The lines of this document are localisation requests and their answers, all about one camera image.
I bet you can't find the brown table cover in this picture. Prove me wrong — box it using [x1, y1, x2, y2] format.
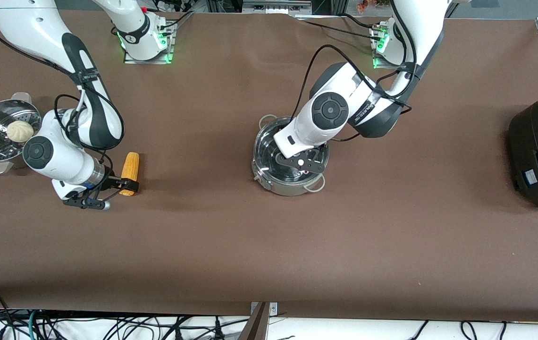
[0, 9, 538, 323]

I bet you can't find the colourful background object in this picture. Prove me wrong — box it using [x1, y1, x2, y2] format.
[356, 0, 392, 12]

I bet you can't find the two-handled steel cooking pot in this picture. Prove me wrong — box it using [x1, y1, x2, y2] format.
[251, 114, 330, 196]

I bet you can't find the white steamed bun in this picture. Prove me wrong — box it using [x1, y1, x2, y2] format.
[6, 120, 34, 143]

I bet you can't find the yellow corn cob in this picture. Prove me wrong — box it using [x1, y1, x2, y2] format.
[119, 152, 140, 197]

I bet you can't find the small metal table bracket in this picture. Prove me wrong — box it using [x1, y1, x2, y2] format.
[250, 302, 278, 316]

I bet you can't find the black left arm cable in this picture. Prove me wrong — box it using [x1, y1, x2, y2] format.
[290, 0, 418, 142]

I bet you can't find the black table cable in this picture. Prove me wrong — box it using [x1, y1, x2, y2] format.
[337, 13, 385, 31]
[158, 12, 195, 34]
[297, 19, 378, 42]

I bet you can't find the glass pot lid with knob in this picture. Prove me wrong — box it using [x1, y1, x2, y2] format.
[255, 118, 328, 184]

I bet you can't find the green floor cable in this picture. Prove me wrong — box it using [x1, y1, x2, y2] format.
[27, 309, 39, 340]

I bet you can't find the dark table support beam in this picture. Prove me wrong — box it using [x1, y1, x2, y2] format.
[238, 302, 269, 340]

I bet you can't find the grey background box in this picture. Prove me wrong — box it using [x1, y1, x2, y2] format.
[242, 0, 312, 14]

